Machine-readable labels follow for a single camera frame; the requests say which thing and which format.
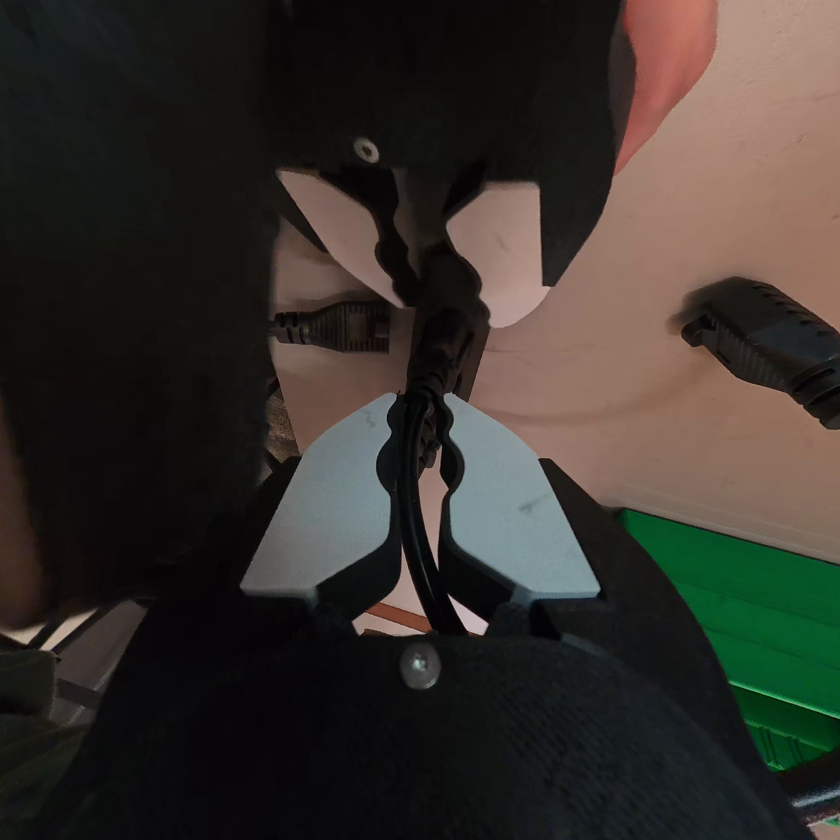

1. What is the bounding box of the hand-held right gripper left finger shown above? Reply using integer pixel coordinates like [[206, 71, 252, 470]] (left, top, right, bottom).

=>
[[239, 391, 404, 623]]

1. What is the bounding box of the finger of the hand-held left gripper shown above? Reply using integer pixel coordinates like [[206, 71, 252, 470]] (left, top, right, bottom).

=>
[[276, 168, 422, 309], [444, 184, 553, 330]]

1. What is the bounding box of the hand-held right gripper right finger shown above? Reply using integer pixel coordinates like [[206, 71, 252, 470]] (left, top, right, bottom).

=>
[[438, 391, 602, 621]]

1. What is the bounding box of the black power plug with cable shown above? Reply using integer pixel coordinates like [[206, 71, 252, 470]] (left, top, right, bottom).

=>
[[392, 308, 475, 636], [416, 241, 485, 322]]

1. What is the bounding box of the person's left hand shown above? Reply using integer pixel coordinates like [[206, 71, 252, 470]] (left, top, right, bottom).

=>
[[613, 0, 718, 175]]

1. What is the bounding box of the green box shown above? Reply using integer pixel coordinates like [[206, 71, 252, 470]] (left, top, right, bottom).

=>
[[616, 508, 840, 774]]

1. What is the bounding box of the black cable connector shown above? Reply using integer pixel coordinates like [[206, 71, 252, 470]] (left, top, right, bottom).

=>
[[679, 276, 840, 431], [268, 301, 393, 357]]

